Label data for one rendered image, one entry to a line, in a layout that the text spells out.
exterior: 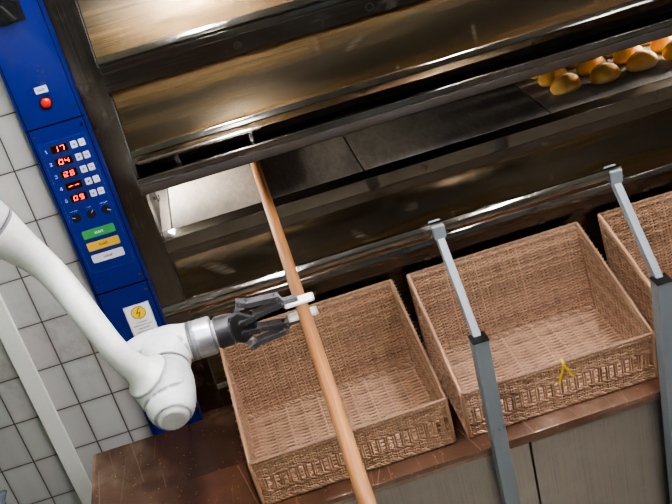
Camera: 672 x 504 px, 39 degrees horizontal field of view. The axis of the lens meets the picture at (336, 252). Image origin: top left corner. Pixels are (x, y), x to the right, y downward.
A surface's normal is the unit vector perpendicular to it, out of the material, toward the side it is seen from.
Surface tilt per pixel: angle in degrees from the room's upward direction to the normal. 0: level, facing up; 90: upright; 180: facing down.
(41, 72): 90
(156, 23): 70
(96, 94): 90
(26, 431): 90
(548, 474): 90
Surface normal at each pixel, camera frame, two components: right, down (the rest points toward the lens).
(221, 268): 0.11, 0.12
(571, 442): 0.20, 0.44
